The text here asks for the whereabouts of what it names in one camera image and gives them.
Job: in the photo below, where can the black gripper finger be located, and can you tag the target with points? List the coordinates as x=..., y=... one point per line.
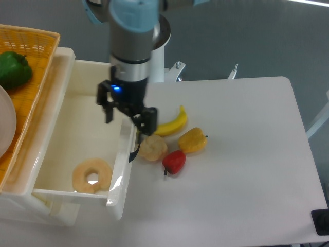
x=146, y=121
x=103, y=89

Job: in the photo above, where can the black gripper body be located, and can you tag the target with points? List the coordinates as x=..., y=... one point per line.
x=127, y=97

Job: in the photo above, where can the glazed ring donut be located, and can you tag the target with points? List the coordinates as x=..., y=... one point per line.
x=92, y=166

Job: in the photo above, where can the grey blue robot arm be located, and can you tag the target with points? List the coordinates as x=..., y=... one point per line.
x=132, y=39

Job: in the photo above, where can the white upper drawer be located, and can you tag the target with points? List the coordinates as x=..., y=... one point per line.
x=81, y=133

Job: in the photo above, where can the white drawer cabinet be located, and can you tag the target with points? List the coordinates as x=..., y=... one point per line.
x=24, y=197

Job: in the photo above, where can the cream puff pastry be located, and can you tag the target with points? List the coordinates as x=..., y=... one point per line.
x=153, y=148

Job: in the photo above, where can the yellow banana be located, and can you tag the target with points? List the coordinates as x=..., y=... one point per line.
x=173, y=126

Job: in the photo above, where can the red bell pepper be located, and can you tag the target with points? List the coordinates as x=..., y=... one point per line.
x=173, y=162

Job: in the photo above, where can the yellow bell pepper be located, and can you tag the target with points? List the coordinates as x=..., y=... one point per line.
x=192, y=141

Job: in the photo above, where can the orange plastic basket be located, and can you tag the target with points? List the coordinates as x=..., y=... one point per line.
x=35, y=49

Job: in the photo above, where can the green bell pepper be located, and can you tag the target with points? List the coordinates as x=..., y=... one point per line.
x=13, y=69

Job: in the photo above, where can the white plate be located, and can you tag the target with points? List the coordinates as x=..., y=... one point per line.
x=8, y=121

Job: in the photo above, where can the black device at table edge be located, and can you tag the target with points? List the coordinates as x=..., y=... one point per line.
x=320, y=220

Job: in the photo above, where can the black drawer handle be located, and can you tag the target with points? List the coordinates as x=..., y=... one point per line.
x=133, y=154

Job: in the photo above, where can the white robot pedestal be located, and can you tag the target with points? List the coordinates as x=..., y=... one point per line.
x=160, y=74

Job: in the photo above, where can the white bracket behind table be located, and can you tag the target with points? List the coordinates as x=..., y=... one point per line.
x=233, y=72

